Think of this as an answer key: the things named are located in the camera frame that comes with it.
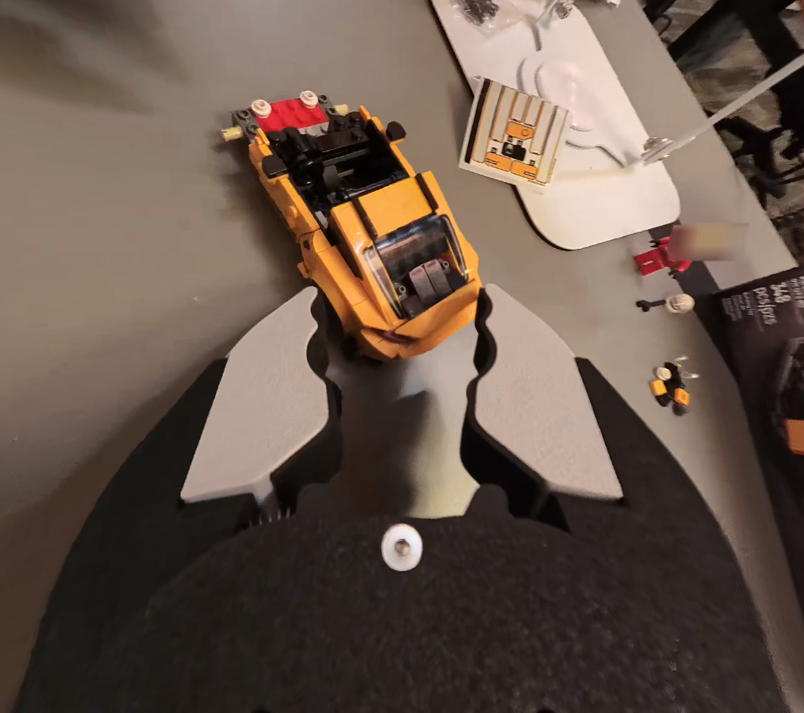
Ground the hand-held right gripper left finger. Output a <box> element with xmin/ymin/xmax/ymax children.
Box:
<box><xmin>181</xmin><ymin>286</ymin><xmax>344</xmax><ymax>510</ymax></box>

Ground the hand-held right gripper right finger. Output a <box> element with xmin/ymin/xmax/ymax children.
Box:
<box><xmin>461</xmin><ymin>284</ymin><xmax>624</xmax><ymax>514</ymax></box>

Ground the yellow lego car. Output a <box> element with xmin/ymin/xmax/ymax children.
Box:
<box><xmin>220</xmin><ymin>90</ymin><xmax>483</xmax><ymax>363</ymax></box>

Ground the red lego minifigure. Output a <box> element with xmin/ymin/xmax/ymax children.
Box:
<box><xmin>633</xmin><ymin>236</ymin><xmax>692</xmax><ymax>277</ymax></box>

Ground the black lego set box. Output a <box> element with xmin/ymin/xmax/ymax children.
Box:
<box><xmin>694</xmin><ymin>266</ymin><xmax>804</xmax><ymax>544</ymax></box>

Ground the white stand with clear rods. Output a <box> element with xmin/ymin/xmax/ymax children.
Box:
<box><xmin>429</xmin><ymin>0</ymin><xmax>804</xmax><ymax>252</ymax></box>

